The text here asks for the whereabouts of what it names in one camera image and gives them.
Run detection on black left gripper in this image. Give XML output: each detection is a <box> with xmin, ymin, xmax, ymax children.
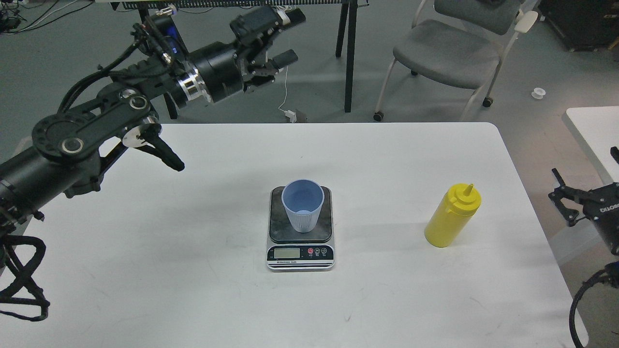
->
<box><xmin>184</xmin><ymin>6</ymin><xmax>307</xmax><ymax>103</ymax></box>

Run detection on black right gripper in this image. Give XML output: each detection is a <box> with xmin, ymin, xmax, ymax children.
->
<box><xmin>548</xmin><ymin>146</ymin><xmax>619</xmax><ymax>256</ymax></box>

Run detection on yellow squeeze bottle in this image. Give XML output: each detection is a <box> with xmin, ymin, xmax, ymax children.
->
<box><xmin>424</xmin><ymin>183</ymin><xmax>482</xmax><ymax>247</ymax></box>

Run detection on blue ribbed plastic cup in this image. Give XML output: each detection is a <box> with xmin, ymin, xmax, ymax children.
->
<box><xmin>281</xmin><ymin>179</ymin><xmax>325</xmax><ymax>233</ymax></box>

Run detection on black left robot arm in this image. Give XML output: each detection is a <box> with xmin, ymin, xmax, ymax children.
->
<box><xmin>1</xmin><ymin>5</ymin><xmax>307</xmax><ymax>322</ymax></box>

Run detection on digital kitchen scale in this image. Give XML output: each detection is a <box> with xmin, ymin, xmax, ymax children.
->
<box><xmin>266</xmin><ymin>187</ymin><xmax>335</xmax><ymax>272</ymax></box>

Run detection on white side table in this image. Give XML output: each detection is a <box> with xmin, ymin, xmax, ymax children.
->
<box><xmin>562</xmin><ymin>106</ymin><xmax>619</xmax><ymax>184</ymax></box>

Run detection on small white spool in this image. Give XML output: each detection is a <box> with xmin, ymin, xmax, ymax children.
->
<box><xmin>531</xmin><ymin>87</ymin><xmax>546</xmax><ymax>101</ymax></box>

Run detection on black trestle table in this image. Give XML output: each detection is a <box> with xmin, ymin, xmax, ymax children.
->
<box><xmin>97</xmin><ymin>0</ymin><xmax>360</xmax><ymax>113</ymax></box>

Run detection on black cabinet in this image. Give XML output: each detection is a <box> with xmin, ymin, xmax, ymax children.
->
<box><xmin>538</xmin><ymin>0</ymin><xmax>619</xmax><ymax>52</ymax></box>

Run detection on grey office chair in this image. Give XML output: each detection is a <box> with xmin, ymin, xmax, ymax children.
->
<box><xmin>373</xmin><ymin>0</ymin><xmax>539</xmax><ymax>122</ymax></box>

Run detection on white cable with plug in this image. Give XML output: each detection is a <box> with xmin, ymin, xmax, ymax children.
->
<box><xmin>278</xmin><ymin>65</ymin><xmax>308</xmax><ymax>123</ymax></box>

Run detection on cables on floor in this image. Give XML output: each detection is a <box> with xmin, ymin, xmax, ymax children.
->
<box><xmin>0</xmin><ymin>0</ymin><xmax>95</xmax><ymax>34</ymax></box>

